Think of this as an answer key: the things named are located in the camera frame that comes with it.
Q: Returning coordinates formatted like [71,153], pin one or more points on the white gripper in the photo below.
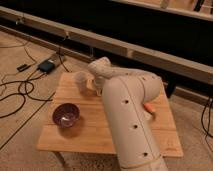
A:
[98,84]

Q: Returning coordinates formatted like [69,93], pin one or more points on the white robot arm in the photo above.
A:
[124,91]

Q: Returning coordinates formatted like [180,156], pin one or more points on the long wooden beam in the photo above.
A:
[174,64]

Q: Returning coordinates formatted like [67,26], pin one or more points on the purple bowl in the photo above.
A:
[66,115]

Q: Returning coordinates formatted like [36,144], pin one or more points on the teal power adapter box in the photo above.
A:
[46,66]

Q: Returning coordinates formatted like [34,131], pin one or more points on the wooden table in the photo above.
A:
[90,134]

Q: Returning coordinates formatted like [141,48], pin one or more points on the orange carrot toy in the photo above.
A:
[149,108]

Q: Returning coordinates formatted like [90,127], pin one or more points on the small black device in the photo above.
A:
[23,67]

